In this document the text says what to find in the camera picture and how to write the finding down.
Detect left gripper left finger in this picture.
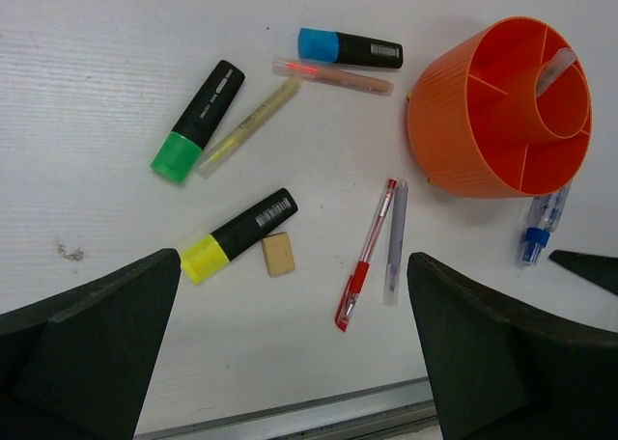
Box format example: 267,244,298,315
1,248,181,439

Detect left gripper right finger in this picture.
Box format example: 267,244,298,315
407,252,617,439

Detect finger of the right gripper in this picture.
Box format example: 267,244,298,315
549,250,618,295

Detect clear bottle blue cap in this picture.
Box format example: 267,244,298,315
520,183,571,266

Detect clear green pen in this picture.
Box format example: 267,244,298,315
535,47,576,97

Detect green cap black highlighter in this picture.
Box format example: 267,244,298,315
150,60,245,184

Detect slim yellow marker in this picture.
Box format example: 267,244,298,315
197,76,302,179

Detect slim pink orange marker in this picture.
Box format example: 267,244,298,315
271,56,394,96

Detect red gel pen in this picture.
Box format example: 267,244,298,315
334,179,397,332

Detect yellow cap black highlighter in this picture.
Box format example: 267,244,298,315
181,188,298,285

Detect orange round compartment organizer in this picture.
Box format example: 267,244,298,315
407,16,592,199

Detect beige eraser block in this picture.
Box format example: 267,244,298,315
261,232,295,277

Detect blue cap black highlighter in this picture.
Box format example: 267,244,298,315
297,27,404,69

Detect front aluminium rail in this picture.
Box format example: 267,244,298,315
135,377,436,439

